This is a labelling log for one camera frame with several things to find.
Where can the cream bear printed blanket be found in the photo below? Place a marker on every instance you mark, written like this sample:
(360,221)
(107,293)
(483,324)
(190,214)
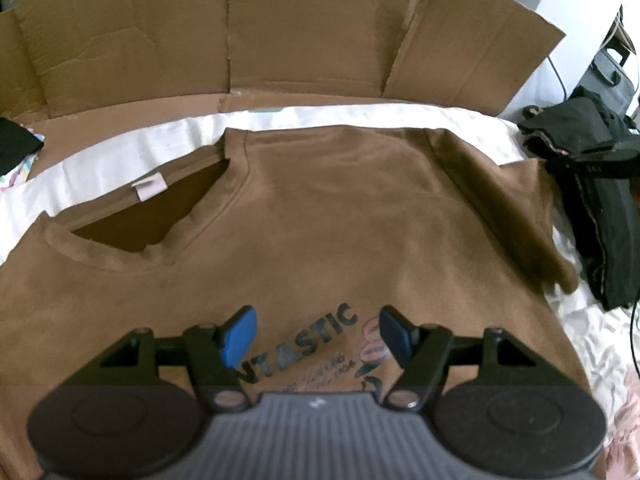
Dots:
(100,160)

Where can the black folded garment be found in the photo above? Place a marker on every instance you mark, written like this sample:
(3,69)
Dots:
(610,240)

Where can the flattened cardboard sheet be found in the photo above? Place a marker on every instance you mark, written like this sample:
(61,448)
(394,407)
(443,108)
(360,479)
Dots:
(300,20)

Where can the dark olive crumpled garment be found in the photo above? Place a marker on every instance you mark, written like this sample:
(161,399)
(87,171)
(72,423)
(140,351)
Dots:
(580,130)

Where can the black bag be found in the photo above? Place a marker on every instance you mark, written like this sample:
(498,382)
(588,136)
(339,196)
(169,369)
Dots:
(615,75)

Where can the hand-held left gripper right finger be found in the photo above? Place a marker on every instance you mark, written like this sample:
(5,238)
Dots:
(395,332)

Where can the black crumpled garment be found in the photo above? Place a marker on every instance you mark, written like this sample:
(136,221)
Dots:
(17,145)

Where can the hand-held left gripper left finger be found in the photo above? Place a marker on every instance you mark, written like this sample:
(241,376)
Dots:
(240,335)

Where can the white patterned cloth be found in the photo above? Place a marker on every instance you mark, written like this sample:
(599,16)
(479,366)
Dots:
(20,172)

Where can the brown printed t-shirt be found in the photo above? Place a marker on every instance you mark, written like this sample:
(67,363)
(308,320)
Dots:
(325,220)

